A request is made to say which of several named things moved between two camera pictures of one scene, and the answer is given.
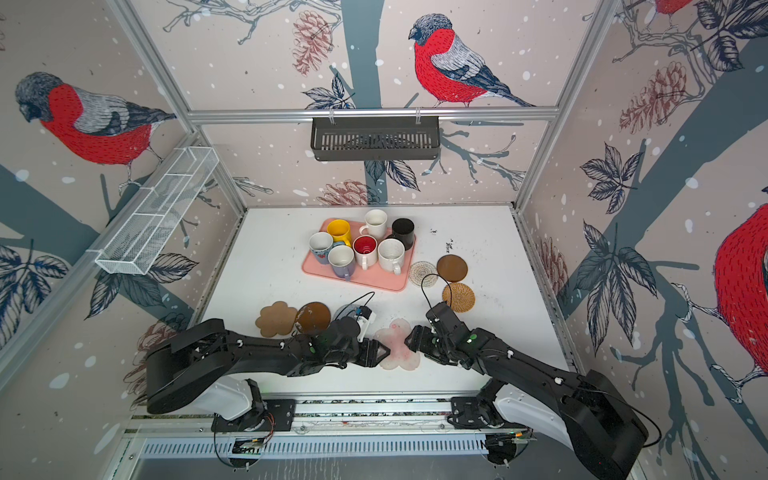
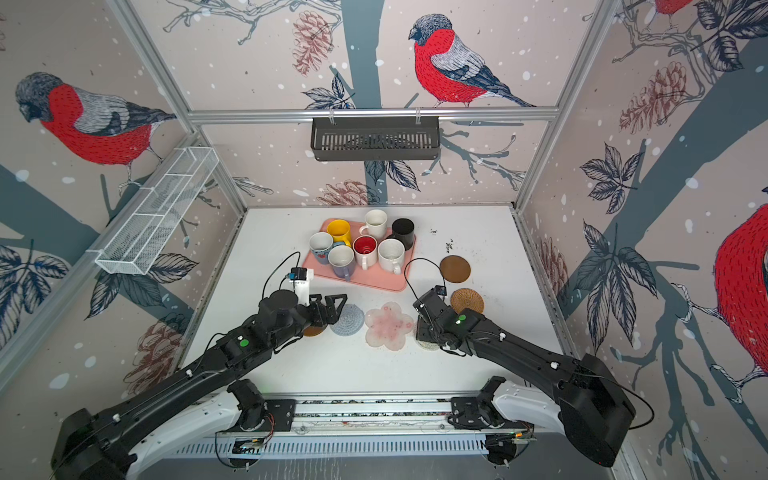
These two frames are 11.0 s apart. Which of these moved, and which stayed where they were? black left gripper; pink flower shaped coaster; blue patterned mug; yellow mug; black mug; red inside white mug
Moved: black left gripper; pink flower shaped coaster
Stayed: blue patterned mug; red inside white mug; yellow mug; black mug
